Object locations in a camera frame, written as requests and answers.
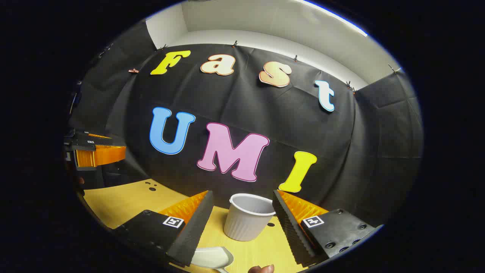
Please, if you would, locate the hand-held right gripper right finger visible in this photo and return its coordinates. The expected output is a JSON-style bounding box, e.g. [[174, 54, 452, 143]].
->
[[272, 190, 384, 266]]

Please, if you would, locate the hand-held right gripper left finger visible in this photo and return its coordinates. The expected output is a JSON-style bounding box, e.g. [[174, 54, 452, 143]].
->
[[113, 190, 215, 267]]

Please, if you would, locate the grey plastic dustpan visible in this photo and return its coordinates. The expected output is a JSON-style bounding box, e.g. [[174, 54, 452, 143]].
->
[[191, 246, 235, 273]]

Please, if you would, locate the white ribbed garbage bin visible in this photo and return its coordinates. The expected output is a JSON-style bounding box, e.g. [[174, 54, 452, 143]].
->
[[224, 193, 276, 242]]

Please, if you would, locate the wooden desktop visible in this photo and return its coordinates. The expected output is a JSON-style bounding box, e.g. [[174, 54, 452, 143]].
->
[[83, 178, 330, 273]]

